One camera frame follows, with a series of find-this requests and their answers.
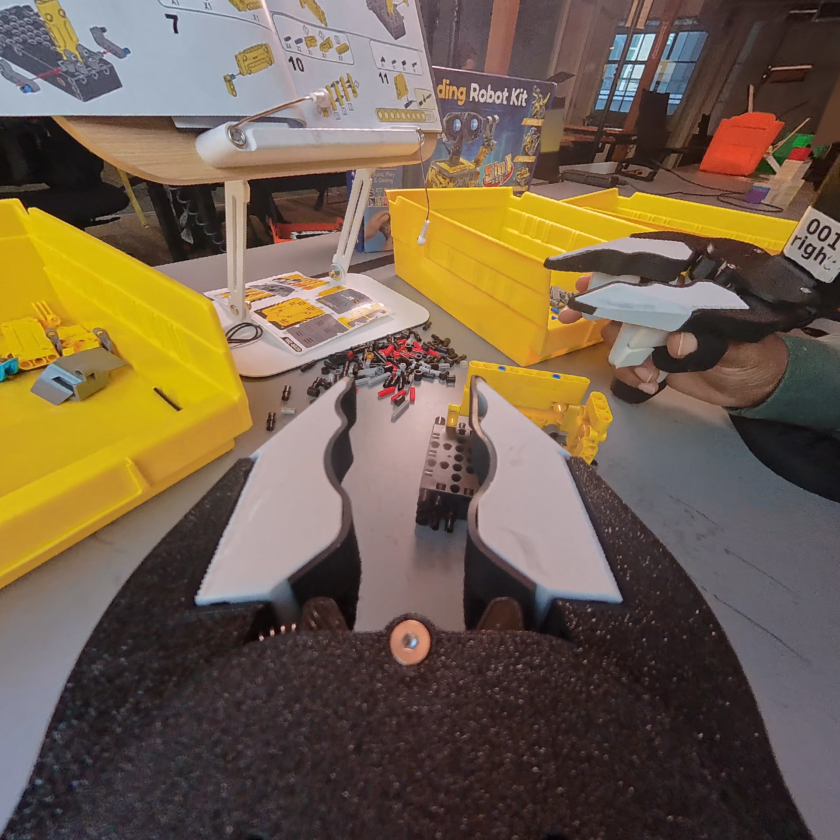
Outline person's right hand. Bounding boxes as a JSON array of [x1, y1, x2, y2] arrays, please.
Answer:
[[556, 276, 793, 413]]

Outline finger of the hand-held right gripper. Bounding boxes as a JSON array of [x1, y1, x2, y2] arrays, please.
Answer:
[[566, 280, 750, 332], [543, 236, 714, 284]]

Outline factory window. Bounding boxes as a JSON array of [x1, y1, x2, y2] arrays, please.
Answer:
[[594, 29, 710, 114]]

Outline blue printed kit box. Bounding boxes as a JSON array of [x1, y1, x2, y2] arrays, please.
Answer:
[[425, 66, 559, 195]]

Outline black power strip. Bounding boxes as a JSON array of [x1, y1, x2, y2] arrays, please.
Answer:
[[563, 168, 657, 189]]

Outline person's black pants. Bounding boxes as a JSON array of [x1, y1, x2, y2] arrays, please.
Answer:
[[730, 413, 840, 505]]

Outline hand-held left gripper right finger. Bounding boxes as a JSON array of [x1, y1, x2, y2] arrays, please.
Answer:
[[463, 377, 624, 634]]

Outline grey lego bracket piece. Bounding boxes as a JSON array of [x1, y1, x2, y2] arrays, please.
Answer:
[[29, 346, 130, 403]]

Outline pile of small lego parts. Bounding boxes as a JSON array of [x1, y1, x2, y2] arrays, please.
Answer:
[[266, 328, 469, 432]]

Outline open instruction booklet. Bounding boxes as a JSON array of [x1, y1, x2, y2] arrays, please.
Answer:
[[0, 0, 445, 133]]

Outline orange plastic bin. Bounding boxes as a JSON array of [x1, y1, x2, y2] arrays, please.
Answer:
[[699, 113, 786, 177]]

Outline yellow storage bin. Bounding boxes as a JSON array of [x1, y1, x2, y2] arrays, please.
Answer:
[[563, 189, 799, 254], [386, 187, 658, 367], [0, 199, 254, 589]]

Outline colourful brick model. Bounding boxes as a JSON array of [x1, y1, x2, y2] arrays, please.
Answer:
[[745, 131, 816, 212]]

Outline small blue printed carton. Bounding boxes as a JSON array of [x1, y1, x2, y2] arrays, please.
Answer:
[[357, 169, 395, 254]]

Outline yellow lego beam with pins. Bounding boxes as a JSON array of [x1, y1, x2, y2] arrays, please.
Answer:
[[467, 360, 589, 421]]

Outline printed instruction sheet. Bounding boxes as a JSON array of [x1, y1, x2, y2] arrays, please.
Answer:
[[205, 270, 393, 356]]

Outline orange black toy box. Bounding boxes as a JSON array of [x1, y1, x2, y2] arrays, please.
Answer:
[[270, 220, 336, 243]]

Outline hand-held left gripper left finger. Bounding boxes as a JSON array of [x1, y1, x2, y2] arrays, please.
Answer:
[[195, 376, 362, 634]]

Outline heap of yellow lego pieces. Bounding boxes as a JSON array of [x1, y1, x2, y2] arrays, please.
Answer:
[[0, 301, 127, 371]]

